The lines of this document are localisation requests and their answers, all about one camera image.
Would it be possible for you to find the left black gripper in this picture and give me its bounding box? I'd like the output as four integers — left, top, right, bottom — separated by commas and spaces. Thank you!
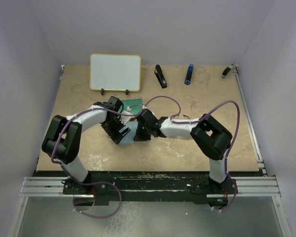
102, 114, 130, 144

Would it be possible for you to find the light blue cleaning cloth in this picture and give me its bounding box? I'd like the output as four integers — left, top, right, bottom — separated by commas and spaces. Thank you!
118, 121, 138, 146

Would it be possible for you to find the green lined glasses case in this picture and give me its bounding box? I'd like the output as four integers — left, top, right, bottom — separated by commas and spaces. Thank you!
119, 97, 143, 114

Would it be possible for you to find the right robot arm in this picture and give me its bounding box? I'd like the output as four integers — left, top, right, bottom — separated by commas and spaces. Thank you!
135, 109, 232, 193

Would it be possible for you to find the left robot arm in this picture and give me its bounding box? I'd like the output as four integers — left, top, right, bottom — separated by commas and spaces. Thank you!
41, 96, 136, 194

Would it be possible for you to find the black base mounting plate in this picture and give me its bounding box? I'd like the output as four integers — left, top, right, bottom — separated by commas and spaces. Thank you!
62, 171, 238, 207

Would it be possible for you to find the black stapler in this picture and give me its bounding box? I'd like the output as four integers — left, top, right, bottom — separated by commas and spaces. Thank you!
154, 65, 167, 88

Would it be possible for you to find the blue stapler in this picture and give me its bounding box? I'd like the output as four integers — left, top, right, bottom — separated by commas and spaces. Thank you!
185, 64, 194, 85

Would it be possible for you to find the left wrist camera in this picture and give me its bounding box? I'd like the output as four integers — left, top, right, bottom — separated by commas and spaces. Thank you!
118, 105, 136, 125

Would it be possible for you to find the small whiteboard yellow frame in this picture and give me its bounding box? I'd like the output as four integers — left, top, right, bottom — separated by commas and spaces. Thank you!
89, 54, 141, 93

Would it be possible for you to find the black handled tool at corner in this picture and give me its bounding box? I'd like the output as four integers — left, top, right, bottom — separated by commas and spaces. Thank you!
220, 63, 237, 80

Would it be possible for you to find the aluminium rail frame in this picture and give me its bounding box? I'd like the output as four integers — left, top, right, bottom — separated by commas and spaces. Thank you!
10, 66, 291, 237

